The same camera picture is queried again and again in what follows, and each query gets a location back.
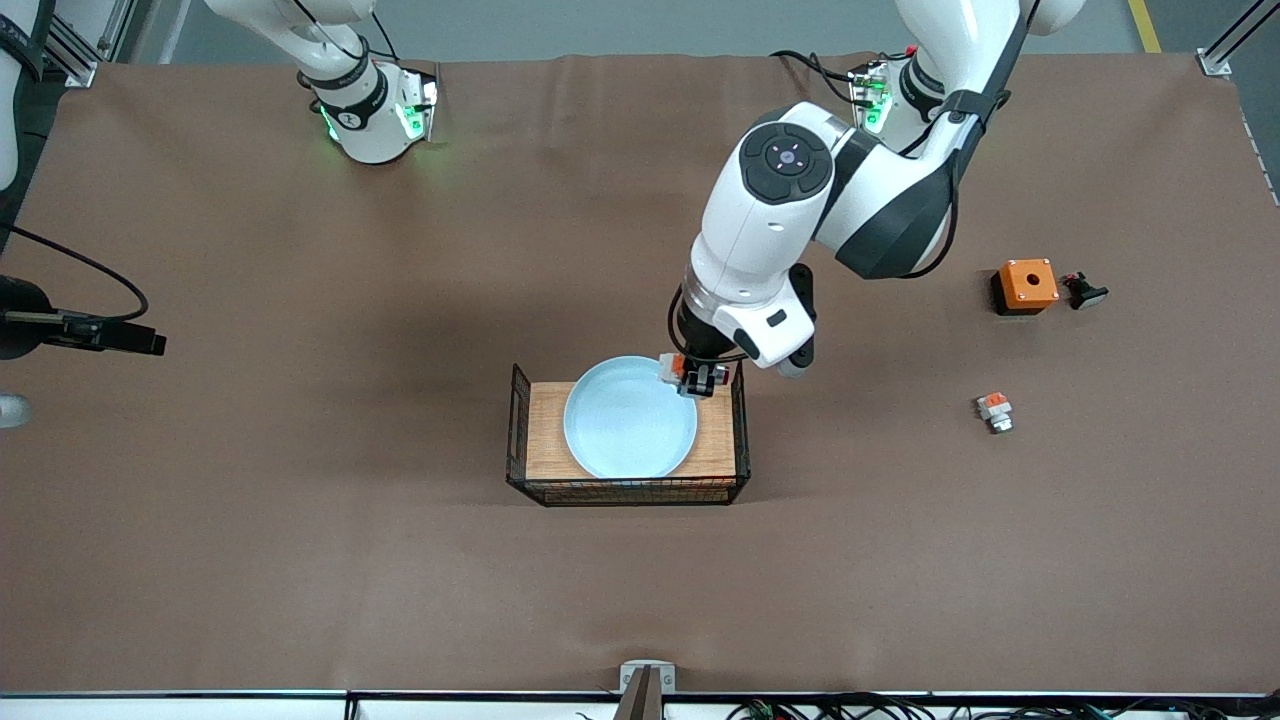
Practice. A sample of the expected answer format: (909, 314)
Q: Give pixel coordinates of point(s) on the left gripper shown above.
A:
(699, 339)

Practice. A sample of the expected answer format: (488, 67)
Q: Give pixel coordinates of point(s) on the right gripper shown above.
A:
(20, 318)

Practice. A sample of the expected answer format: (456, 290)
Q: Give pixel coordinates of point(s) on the grey orange switch module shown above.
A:
(671, 368)
(996, 411)

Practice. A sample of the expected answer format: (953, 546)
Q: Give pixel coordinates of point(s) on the light blue round plate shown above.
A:
(625, 420)

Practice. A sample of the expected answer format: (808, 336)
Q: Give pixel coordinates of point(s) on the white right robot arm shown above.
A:
(360, 120)

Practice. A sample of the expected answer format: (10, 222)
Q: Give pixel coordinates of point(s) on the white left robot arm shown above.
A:
(770, 220)

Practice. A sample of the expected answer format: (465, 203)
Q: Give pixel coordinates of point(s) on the small black button part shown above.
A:
(1085, 293)

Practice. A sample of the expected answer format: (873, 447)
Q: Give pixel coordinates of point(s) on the wooden board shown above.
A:
(545, 430)

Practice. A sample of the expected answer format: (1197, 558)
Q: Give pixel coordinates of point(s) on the brown table cover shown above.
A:
(300, 600)

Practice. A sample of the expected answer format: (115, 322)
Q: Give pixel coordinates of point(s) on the aluminium frame post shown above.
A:
(75, 55)
(1225, 50)

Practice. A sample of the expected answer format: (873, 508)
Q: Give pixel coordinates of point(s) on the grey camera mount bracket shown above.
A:
(647, 680)

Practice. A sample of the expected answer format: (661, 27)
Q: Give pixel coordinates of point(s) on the orange button enclosure box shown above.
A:
(1027, 284)

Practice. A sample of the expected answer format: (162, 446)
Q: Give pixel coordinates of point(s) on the white table edge rail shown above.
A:
(200, 706)

